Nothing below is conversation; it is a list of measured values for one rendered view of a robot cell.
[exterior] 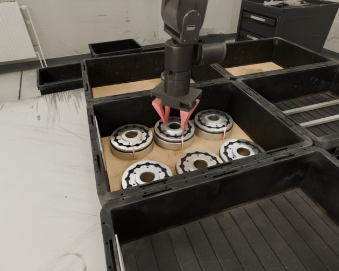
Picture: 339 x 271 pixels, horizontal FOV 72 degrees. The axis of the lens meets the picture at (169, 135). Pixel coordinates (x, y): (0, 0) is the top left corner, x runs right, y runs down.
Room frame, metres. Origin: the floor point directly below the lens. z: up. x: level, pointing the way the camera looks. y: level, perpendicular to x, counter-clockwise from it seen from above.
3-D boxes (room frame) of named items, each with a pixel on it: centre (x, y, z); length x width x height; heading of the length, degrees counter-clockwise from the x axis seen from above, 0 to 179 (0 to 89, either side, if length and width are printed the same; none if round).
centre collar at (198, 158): (0.34, -0.06, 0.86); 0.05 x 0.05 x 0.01
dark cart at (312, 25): (2.14, -0.96, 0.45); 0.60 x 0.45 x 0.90; 114
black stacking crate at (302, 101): (0.54, -0.42, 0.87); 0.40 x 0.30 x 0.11; 109
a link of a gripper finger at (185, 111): (0.47, -0.02, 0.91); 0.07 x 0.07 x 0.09; 63
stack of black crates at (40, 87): (1.46, 0.65, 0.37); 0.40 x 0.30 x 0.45; 114
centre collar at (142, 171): (0.31, 0.04, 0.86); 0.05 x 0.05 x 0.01
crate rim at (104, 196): (0.41, -0.04, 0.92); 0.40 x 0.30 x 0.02; 109
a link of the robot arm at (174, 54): (0.48, -0.02, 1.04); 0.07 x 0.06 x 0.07; 115
